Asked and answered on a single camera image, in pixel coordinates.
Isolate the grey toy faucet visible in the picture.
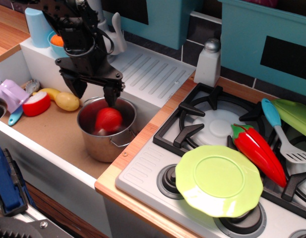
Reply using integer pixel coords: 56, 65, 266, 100
88, 0, 127, 63

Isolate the yellow toy potato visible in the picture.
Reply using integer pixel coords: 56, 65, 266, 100
55, 92, 80, 112

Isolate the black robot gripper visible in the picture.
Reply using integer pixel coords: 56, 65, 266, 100
56, 27, 125, 107

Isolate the orange toy carrot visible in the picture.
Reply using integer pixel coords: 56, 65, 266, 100
50, 34, 64, 47

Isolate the red toy apple half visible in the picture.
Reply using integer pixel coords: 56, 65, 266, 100
22, 91, 51, 117

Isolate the teal cabinet box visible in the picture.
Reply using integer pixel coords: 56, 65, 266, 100
221, 0, 306, 96
102, 0, 203, 50

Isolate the lime green plastic plate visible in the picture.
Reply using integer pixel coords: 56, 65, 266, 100
175, 145, 263, 218

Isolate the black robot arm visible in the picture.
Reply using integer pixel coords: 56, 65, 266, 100
17, 0, 124, 107

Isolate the teal cabinet box left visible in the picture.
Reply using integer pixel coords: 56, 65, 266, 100
102, 0, 203, 50

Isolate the grey stove knob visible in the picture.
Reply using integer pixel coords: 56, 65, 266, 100
156, 164, 183, 200
213, 203, 267, 238

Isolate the teal cabinet box right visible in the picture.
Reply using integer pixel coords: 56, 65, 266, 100
221, 0, 306, 96

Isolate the blue plastic bowl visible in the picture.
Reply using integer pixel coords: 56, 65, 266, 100
48, 31, 68, 59

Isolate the light blue plastic cup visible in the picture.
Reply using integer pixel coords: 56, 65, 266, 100
25, 8, 53, 48

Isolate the white salt shaker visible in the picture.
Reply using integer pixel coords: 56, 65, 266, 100
194, 38, 221, 87

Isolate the blue clamp device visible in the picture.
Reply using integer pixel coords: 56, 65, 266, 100
0, 147, 37, 217

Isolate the red toy strawberry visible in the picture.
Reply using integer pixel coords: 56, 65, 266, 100
95, 108, 123, 132

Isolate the black stove grate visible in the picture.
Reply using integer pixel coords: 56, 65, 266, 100
153, 83, 306, 219

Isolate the stainless steel pot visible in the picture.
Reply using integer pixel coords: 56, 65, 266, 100
77, 97, 136, 163

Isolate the yellow toy banana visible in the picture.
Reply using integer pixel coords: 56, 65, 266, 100
38, 88, 60, 101

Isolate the green plastic lid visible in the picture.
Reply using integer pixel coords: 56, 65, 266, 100
271, 99, 306, 136

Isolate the red toy chili pepper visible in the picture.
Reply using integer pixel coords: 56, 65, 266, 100
231, 124, 287, 187

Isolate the blue handled grey spatula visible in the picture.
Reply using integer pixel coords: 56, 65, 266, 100
261, 98, 306, 164

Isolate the teal handled strainer spoon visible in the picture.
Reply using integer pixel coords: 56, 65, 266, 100
8, 79, 40, 126

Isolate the purple plastic cup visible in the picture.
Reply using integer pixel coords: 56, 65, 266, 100
0, 79, 30, 113

